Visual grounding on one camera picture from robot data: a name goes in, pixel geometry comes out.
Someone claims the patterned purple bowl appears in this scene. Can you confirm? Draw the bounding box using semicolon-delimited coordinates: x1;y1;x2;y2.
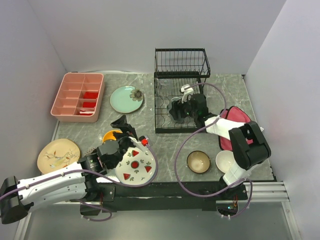
83;147;97;157

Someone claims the pink red cloth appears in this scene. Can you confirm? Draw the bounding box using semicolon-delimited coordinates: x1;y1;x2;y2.
218;106;251;151

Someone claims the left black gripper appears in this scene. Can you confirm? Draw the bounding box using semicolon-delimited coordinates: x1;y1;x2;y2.
110;114;140;168

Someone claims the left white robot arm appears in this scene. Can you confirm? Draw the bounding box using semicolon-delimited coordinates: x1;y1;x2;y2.
0;115;137;225

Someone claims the black wire dish rack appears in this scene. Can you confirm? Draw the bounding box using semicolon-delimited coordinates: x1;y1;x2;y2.
154;48;211;134

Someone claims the white bowl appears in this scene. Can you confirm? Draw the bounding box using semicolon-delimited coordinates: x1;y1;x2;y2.
215;150;236;173

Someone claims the watermelon pattern plate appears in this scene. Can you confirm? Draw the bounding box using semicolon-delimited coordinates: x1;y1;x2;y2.
114;147;158;186

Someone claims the aluminium rail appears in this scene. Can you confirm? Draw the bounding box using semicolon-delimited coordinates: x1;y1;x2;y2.
239;181;291;203

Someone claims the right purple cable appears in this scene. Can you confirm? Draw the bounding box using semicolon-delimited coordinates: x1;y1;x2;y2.
174;82;253;219

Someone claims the red block in tray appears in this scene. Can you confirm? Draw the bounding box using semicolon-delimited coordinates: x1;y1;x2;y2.
83;91;99;100
82;101;97;108

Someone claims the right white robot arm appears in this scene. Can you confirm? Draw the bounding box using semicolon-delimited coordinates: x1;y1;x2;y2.
169;93;272;199

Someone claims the brown glazed bowl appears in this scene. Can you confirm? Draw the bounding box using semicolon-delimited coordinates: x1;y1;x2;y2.
186;150;211;174

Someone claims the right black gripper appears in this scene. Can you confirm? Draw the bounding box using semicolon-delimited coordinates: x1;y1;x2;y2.
169;96;198;120

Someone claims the purple cable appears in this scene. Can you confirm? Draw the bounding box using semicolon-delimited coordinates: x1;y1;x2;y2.
0;143;159;223
174;82;253;219

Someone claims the beige bird plate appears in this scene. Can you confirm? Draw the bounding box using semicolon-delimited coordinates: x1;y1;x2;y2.
37;138;81;174

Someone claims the orange bowl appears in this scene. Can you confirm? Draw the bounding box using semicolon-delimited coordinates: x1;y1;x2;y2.
102;129;122;143

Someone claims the mint green flower plate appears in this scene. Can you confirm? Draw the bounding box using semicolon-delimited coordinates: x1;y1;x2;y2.
109;85;144;114

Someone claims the clear faceted drinking glass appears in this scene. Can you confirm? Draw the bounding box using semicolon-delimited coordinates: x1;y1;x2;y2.
158;78;172;91

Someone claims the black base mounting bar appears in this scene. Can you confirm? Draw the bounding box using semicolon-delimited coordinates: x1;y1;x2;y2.
83;182;249;212

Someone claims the pink compartment organizer tray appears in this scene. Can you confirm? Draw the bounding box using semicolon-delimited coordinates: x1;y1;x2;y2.
50;72;105;123

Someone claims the white grey mug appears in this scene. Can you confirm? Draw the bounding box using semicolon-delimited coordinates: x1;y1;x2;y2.
166;97;181;112

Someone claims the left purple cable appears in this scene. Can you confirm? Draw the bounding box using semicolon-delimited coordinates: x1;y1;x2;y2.
0;143;159;223

